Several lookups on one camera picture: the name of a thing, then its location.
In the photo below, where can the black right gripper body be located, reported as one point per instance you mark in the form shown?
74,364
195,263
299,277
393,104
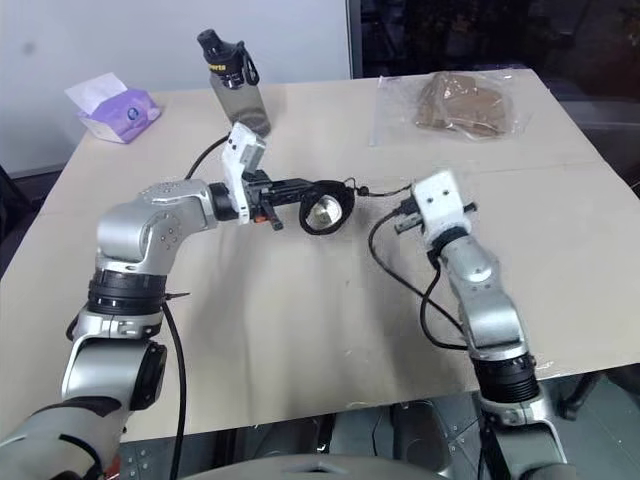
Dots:
407,220

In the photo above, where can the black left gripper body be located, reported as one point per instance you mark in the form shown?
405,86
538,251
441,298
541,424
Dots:
259,195

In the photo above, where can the metal cup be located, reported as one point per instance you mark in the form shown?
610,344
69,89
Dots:
325,214

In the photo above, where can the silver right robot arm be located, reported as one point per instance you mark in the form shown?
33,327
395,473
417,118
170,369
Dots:
480,295

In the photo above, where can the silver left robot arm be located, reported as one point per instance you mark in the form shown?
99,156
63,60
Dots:
135,225

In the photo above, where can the grey water bottle black cap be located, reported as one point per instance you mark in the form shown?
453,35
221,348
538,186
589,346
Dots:
240,95

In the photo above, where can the clear plastic bag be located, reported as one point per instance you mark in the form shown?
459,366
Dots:
390,115

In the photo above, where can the brown folded cloth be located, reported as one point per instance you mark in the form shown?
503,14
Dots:
465,107

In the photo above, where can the purple tissue pack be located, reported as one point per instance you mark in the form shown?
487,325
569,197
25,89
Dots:
122,117

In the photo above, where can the black chair base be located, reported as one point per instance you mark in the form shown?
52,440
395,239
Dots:
585,395

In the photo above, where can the grey curved robot torso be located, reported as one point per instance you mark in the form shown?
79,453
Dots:
320,467

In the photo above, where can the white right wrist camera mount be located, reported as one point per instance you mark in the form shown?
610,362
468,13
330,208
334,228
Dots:
442,200

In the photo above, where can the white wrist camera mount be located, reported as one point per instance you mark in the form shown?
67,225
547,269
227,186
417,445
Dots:
442,200
236,157

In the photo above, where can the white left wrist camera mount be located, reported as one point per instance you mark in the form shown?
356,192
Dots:
236,157

